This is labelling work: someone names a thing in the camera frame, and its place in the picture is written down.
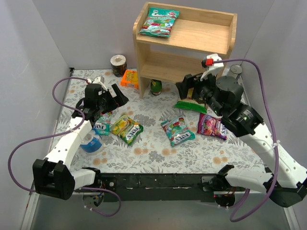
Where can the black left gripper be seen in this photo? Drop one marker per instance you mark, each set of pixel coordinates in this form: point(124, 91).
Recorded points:
point(110, 98)

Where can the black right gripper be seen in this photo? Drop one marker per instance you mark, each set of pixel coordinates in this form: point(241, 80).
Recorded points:
point(192, 86)

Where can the yellow green Fox's candy bag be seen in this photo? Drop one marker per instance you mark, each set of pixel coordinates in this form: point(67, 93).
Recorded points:
point(126, 128)

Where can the teal Fox's candy bag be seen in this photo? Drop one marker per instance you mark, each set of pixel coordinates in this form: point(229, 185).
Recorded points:
point(159, 22)
point(177, 130)

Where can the teal Fox's bag near left arm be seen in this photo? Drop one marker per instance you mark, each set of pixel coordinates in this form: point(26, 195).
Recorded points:
point(103, 124)

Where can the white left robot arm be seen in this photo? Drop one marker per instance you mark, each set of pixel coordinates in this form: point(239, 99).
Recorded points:
point(52, 175)

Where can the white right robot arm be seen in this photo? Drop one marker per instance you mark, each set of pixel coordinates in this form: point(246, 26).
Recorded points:
point(286, 182)

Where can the orange candy box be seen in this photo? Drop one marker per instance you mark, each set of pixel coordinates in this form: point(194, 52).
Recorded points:
point(130, 79)

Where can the purple Fox's candy bag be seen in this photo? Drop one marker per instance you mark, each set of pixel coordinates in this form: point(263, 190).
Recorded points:
point(211, 126)

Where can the wooden two-tier shelf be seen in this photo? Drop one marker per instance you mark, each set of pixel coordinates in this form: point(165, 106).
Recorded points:
point(195, 34)

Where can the green cassava chips bag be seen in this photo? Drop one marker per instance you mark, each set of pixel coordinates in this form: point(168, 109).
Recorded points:
point(197, 105)

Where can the green glass bottle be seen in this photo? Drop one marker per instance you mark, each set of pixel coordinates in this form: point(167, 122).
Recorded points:
point(156, 87)

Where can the dark tape roll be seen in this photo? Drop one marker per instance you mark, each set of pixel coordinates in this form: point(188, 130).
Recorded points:
point(119, 65)

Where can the metal tin can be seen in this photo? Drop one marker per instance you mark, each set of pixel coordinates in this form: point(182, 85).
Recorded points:
point(235, 71)

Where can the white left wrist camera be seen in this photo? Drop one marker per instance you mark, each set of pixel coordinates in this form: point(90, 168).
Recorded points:
point(98, 80)

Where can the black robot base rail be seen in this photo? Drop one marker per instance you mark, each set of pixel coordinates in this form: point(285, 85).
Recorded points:
point(159, 186)

